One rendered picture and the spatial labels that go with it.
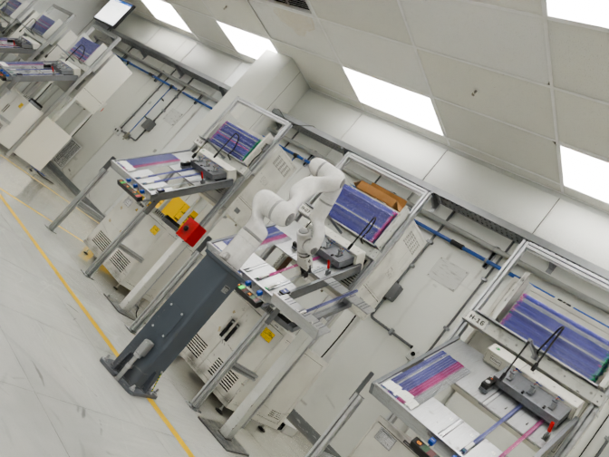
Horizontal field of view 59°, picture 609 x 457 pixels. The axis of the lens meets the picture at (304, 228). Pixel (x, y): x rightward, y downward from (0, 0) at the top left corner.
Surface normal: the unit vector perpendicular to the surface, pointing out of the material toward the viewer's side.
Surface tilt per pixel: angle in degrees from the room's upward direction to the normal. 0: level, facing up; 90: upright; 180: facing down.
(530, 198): 90
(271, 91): 90
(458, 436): 45
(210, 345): 90
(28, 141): 90
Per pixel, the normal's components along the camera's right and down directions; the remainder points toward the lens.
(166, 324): -0.25, -0.36
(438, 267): -0.42, -0.48
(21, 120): 0.64, 0.43
